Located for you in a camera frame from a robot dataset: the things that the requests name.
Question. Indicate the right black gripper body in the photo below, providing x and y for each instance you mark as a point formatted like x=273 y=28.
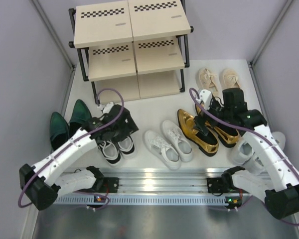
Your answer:
x=223 y=113

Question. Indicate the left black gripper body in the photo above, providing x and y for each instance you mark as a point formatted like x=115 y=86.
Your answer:
x=124 y=130

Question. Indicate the black white sneaker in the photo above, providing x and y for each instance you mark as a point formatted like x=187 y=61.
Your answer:
x=127 y=148
x=110 y=153

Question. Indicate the white sneaker one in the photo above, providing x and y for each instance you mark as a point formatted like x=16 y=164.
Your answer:
x=176 y=137
x=160 y=148

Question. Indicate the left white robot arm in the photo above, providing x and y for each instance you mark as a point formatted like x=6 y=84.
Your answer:
x=57 y=162

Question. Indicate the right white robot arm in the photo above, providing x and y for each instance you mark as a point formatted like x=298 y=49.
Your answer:
x=281 y=195

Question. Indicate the right green pointed shoe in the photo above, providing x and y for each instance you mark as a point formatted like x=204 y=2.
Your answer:
x=79 y=116

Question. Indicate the green pointed shoe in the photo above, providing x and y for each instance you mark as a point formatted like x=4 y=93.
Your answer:
x=58 y=130
x=79 y=116

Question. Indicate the left green pointed shoe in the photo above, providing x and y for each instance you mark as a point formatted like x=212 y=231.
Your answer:
x=58 y=130

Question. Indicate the beige black-framed shoe shelf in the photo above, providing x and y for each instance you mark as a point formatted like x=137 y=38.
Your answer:
x=138 y=47

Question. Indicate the gold loafer left one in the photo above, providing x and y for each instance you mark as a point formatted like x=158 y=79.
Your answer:
x=208 y=144

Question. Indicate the gold loafer one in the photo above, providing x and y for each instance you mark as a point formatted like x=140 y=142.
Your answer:
x=228 y=136
x=208 y=144

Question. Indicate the gold loafer right one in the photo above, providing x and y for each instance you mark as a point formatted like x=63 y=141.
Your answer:
x=228 y=136

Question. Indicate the beige sneaker right one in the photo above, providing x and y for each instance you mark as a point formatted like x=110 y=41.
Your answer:
x=229 y=78

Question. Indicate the beige sneaker one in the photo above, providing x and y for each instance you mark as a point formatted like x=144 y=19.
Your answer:
x=229 y=78
x=206 y=80

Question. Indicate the beige sneaker left one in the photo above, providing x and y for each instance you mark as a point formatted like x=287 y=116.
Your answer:
x=206 y=80

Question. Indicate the white chunky sneaker left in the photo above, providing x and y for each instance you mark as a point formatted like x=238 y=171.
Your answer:
x=242 y=154

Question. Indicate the white chunky sneaker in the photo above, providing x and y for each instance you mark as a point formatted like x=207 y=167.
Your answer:
x=276 y=140
x=242 y=154

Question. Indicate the white chunky sneaker right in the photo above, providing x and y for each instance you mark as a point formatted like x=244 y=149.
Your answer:
x=276 y=140

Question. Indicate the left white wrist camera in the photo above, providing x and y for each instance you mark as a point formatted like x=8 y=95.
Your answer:
x=105 y=108

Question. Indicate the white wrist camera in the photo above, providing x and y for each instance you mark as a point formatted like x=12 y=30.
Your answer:
x=105 y=108
x=204 y=98

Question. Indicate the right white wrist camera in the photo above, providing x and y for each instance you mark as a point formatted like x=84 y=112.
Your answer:
x=204 y=98

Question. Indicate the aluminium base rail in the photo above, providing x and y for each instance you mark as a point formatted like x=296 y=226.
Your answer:
x=164 y=180

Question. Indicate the perforated grey cable duct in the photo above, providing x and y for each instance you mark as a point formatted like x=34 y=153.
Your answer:
x=153 y=200

